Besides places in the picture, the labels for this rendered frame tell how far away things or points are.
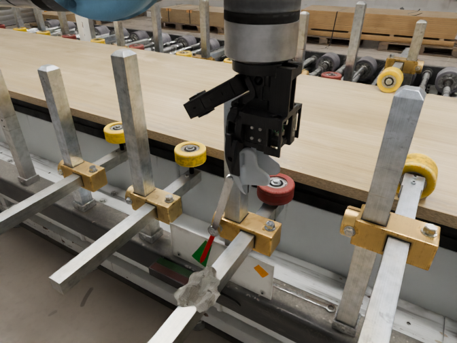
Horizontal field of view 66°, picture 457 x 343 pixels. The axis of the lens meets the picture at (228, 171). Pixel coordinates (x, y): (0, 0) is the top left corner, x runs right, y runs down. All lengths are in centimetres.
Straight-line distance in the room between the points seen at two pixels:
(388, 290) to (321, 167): 41
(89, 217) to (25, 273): 102
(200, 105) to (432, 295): 69
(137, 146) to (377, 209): 48
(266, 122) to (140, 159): 40
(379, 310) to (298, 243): 51
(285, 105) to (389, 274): 26
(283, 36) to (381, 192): 27
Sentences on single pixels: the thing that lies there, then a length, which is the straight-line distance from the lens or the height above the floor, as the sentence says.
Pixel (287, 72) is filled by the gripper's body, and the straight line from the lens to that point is 43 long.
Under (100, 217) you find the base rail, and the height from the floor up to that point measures 70.
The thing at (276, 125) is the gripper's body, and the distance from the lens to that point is 44.
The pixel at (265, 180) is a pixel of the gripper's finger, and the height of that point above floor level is 104.
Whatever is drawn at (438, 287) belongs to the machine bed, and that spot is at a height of 69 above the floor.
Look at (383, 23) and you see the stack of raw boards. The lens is 648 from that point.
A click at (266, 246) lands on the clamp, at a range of 69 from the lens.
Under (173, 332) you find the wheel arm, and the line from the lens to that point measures 55.
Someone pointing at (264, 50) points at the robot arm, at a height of 123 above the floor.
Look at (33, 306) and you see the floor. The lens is 187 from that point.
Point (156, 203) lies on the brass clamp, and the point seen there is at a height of 84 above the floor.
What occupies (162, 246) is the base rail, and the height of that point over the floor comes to 70.
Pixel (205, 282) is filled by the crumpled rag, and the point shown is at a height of 88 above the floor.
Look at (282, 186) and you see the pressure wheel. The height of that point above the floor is 90.
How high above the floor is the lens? 132
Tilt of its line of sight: 32 degrees down
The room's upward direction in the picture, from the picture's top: straight up
